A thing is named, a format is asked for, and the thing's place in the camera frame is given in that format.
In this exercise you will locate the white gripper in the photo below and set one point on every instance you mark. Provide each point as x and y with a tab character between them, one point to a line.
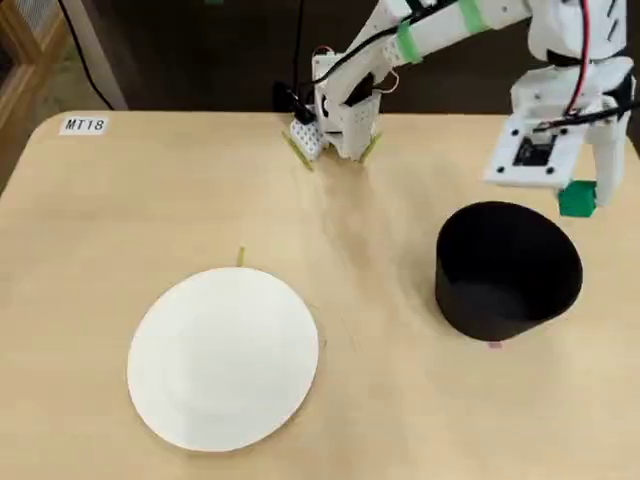
608	162

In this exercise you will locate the green cube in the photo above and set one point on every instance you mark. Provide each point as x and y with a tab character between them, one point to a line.
577	202

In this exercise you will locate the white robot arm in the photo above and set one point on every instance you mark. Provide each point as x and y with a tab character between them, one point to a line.
442	27

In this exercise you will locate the black bin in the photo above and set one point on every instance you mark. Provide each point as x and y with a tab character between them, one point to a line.
475	310

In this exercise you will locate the green tape band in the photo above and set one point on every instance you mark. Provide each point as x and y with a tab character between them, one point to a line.
471	15
410	42

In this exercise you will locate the small pink sticker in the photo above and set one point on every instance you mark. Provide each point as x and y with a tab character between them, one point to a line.
495	345

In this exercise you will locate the long green tape strip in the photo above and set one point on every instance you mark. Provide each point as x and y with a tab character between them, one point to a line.
298	152
372	146

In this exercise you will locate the short green tape mark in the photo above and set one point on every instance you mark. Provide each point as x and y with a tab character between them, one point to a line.
241	257

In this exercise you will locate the white round plate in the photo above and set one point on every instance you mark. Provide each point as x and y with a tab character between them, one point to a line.
220	355

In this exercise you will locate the white MT18 label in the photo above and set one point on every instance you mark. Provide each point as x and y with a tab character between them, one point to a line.
83	124

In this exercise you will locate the wooden cabinet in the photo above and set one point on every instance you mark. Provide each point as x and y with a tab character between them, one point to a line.
30	60

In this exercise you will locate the white gripper camera board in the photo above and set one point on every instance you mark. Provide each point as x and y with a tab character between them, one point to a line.
505	160

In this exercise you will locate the white perforated base plate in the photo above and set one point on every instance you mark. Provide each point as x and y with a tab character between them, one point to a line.
307	137

